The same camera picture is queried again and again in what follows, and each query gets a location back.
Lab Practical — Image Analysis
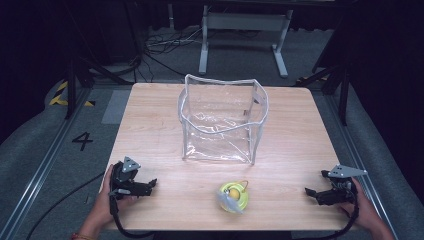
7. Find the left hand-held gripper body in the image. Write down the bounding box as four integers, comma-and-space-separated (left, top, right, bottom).
109, 155, 142, 201

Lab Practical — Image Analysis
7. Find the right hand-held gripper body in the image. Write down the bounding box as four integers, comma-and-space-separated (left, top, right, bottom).
317, 163, 368, 206

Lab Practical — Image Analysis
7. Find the person's left hand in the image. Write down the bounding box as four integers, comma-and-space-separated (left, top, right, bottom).
98, 164, 142, 229

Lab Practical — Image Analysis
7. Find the person's right hand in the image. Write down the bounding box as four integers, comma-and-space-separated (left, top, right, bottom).
337, 177, 383, 232

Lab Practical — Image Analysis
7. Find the yellow-green round toy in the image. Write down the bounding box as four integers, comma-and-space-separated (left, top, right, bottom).
217, 179, 250, 215

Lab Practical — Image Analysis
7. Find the black metal stand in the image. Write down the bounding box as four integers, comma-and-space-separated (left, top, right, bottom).
63, 49, 135, 120
295, 56, 352, 127

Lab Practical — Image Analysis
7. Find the clear plastic bag white trim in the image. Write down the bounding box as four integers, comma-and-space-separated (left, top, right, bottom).
177, 73, 270, 166

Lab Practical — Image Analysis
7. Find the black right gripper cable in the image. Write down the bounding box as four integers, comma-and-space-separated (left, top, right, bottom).
293, 186, 360, 240

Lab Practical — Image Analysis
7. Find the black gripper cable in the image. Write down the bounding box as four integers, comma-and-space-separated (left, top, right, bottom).
293, 186, 360, 240
109, 195, 158, 240

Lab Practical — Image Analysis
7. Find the aluminium floor rail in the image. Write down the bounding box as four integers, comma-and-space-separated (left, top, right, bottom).
325, 94, 400, 240
0, 87, 92, 240

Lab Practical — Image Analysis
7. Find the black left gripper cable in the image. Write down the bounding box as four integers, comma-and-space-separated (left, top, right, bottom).
109, 195, 158, 240

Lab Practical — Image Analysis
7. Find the thin black floor cable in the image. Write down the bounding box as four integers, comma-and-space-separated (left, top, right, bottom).
25, 170, 107, 240

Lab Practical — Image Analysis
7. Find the red bracelet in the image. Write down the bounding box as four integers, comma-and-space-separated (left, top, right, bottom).
70, 232, 96, 240

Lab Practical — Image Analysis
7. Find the bundle of floor cables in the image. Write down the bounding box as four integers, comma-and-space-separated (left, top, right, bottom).
143, 25, 205, 56

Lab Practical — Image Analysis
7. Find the white metal table frame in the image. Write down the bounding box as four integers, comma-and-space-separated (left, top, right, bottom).
198, 4, 294, 79

